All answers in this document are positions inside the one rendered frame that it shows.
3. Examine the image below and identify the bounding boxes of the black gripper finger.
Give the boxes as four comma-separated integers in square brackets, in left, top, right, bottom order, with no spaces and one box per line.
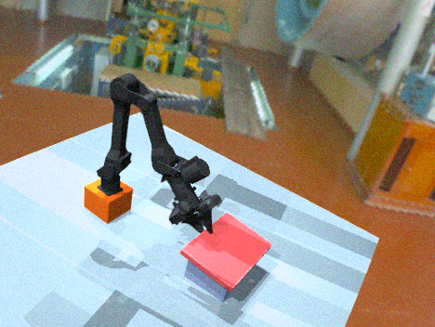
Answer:
[181,213,204,233]
[195,209,213,234]

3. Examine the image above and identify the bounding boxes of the light blue box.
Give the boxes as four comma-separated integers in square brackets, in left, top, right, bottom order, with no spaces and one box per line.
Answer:
[184,261,231,302]

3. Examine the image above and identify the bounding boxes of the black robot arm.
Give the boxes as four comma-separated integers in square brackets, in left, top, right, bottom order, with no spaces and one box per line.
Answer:
[97,73,210,225]

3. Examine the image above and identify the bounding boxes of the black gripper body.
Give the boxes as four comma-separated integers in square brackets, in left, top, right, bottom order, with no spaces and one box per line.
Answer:
[173,185,222,220]

